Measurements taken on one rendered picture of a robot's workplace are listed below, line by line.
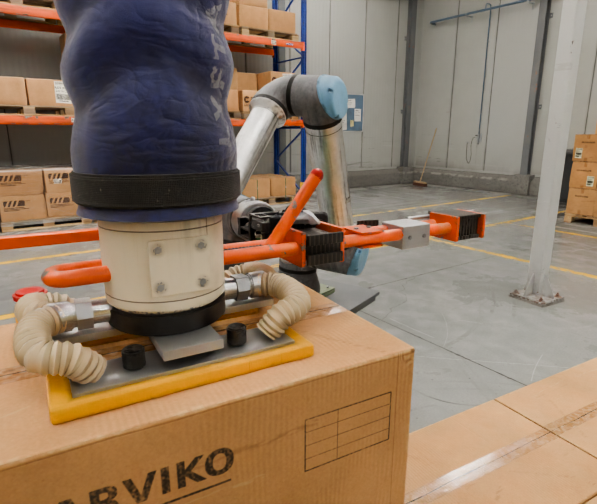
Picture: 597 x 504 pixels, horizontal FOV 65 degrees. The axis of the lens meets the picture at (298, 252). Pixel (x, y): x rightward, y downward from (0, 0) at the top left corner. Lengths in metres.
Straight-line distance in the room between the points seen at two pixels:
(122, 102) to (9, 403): 0.38
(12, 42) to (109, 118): 8.61
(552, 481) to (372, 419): 0.77
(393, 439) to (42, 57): 8.81
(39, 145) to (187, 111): 8.55
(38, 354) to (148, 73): 0.34
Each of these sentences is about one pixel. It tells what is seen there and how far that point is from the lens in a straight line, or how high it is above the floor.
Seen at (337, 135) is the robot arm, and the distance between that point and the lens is 1.41.
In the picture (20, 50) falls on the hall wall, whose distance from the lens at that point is 9.18.
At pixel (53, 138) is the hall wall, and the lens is 9.14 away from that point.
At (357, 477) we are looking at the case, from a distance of 0.78.
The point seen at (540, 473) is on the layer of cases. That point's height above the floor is 0.54.
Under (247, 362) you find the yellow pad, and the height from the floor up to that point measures 1.09.
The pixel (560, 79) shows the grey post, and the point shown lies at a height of 1.77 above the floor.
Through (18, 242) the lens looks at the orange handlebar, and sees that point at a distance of 0.93.
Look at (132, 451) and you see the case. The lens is 0.59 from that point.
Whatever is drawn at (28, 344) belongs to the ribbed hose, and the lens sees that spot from 0.62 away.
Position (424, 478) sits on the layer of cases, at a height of 0.54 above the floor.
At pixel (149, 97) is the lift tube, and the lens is 0.58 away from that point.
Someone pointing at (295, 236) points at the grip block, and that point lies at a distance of 0.76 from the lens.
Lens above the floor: 1.39
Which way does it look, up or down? 15 degrees down
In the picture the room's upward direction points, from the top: straight up
